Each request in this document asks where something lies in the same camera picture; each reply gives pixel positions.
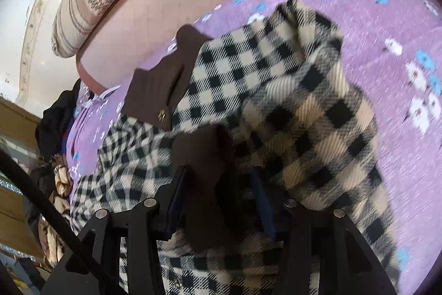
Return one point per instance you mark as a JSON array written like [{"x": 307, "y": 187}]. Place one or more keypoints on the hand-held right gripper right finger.
[{"x": 266, "y": 208}]

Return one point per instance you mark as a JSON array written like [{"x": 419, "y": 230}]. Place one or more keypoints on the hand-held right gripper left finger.
[{"x": 178, "y": 198}]

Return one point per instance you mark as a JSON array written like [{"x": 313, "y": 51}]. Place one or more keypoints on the black and beige checkered coat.
[{"x": 293, "y": 101}]

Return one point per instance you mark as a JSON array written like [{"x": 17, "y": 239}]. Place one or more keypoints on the golden satin cloth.
[{"x": 62, "y": 181}]

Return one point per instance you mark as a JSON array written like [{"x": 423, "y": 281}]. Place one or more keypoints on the wooden cabinet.
[{"x": 13, "y": 122}]

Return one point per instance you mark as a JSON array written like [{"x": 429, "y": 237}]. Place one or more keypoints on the purple floral blanket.
[{"x": 380, "y": 39}]

